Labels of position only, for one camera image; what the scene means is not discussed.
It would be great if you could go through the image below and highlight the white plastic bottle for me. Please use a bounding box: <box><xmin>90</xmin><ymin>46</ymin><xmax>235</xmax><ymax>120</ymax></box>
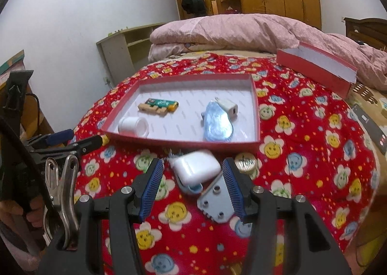
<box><xmin>117</xmin><ymin>116</ymin><xmax>150</xmax><ymax>138</ymax></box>

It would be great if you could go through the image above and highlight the grey plastic building plate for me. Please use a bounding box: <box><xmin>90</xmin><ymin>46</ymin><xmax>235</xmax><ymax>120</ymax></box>
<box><xmin>196</xmin><ymin>172</ymin><xmax>239</xmax><ymax>223</ymax></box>

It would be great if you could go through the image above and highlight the brown wooden cabinet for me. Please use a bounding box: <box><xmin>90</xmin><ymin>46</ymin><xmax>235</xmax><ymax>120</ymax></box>
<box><xmin>26</xmin><ymin>81</ymin><xmax>56</xmax><ymax>142</ymax></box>

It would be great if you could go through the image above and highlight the blue correction tape dispenser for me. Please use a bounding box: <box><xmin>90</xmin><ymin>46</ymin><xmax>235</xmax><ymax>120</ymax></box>
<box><xmin>201</xmin><ymin>101</ymin><xmax>235</xmax><ymax>142</ymax></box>

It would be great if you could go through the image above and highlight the light blue hook strap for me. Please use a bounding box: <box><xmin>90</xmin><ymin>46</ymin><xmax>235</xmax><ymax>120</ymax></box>
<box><xmin>177</xmin><ymin>178</ymin><xmax>204</xmax><ymax>195</ymax></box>

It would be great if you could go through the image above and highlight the red smiley flower blanket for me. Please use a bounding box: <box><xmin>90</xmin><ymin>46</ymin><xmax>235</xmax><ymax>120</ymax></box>
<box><xmin>71</xmin><ymin>53</ymin><xmax>381</xmax><ymax>275</ymax></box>

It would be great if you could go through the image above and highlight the white charger cube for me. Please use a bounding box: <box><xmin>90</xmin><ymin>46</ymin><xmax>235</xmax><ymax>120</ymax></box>
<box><xmin>215</xmin><ymin>98</ymin><xmax>239</xmax><ymax>120</ymax></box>

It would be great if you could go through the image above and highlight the leaning board with green edge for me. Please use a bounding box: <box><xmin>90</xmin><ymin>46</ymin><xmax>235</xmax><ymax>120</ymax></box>
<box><xmin>0</xmin><ymin>49</ymin><xmax>25</xmax><ymax>82</ymax></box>

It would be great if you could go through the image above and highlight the black flat bar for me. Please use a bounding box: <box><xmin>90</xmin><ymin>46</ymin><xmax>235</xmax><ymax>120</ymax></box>
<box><xmin>352</xmin><ymin>104</ymin><xmax>387</xmax><ymax>154</ymax></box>

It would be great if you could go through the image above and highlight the yellow patterned bedsheet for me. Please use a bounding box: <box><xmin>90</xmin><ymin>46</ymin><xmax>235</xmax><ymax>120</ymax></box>
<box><xmin>345</xmin><ymin>81</ymin><xmax>387</xmax><ymax>154</ymax></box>

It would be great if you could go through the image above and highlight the person's left hand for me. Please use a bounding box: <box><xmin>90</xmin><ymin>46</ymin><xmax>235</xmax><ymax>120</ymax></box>
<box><xmin>0</xmin><ymin>195</ymin><xmax>46</xmax><ymax>229</ymax></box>

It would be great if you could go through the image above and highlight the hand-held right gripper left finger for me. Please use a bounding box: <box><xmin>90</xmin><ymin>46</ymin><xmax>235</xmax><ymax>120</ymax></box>
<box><xmin>36</xmin><ymin>158</ymin><xmax>165</xmax><ymax>275</ymax></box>

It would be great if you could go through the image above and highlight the black cable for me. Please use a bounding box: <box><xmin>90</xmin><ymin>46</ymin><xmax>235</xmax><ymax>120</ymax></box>
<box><xmin>0</xmin><ymin>116</ymin><xmax>53</xmax><ymax>221</ymax></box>

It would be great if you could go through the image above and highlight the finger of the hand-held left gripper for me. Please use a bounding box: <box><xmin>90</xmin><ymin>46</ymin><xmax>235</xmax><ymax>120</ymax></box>
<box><xmin>30</xmin><ymin>135</ymin><xmax>103</xmax><ymax>157</ymax></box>
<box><xmin>22</xmin><ymin>129</ymin><xmax>74</xmax><ymax>150</ymax></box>

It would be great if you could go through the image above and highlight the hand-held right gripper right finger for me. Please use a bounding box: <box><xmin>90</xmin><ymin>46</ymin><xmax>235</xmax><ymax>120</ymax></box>
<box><xmin>222</xmin><ymin>157</ymin><xmax>353</xmax><ymax>275</ymax></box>

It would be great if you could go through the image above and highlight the wooden puzzle block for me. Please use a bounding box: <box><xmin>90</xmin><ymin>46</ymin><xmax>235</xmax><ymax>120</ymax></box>
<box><xmin>137</xmin><ymin>102</ymin><xmax>167</xmax><ymax>117</ymax></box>

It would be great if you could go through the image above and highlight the pink quilt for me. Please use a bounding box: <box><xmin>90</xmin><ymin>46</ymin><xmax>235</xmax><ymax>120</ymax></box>
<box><xmin>149</xmin><ymin>14</ymin><xmax>387</xmax><ymax>92</ymax></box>

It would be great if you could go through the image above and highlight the beige wooden shelf unit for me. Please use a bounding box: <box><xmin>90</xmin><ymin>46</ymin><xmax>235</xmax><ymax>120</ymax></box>
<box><xmin>96</xmin><ymin>22</ymin><xmax>165</xmax><ymax>86</ymax></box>

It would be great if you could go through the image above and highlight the dark wooden headboard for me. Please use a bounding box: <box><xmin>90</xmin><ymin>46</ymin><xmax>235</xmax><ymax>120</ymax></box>
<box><xmin>344</xmin><ymin>17</ymin><xmax>387</xmax><ymax>52</ymax></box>

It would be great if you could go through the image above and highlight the green rectangular packet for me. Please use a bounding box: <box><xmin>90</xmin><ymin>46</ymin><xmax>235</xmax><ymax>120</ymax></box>
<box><xmin>145</xmin><ymin>98</ymin><xmax>179</xmax><ymax>112</ymax></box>

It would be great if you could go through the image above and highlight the metal spring clip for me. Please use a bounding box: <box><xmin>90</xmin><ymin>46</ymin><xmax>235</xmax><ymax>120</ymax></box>
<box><xmin>44</xmin><ymin>154</ymin><xmax>80</xmax><ymax>248</ymax></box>

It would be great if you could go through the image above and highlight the red cardboard box lid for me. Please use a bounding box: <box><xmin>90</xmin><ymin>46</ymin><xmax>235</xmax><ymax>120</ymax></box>
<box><xmin>276</xmin><ymin>41</ymin><xmax>358</xmax><ymax>97</ymax></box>

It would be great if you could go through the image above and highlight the white earbuds case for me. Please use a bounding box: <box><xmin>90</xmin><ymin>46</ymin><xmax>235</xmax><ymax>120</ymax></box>
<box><xmin>168</xmin><ymin>149</ymin><xmax>222</xmax><ymax>186</ymax></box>

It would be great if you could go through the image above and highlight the gold round chess piece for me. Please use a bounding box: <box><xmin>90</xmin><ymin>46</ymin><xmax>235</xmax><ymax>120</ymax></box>
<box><xmin>235</xmin><ymin>152</ymin><xmax>257</xmax><ymax>174</ymax></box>

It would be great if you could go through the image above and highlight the red shallow cardboard box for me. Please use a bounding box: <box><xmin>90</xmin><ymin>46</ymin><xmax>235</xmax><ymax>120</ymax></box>
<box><xmin>101</xmin><ymin>74</ymin><xmax>261</xmax><ymax>145</ymax></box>

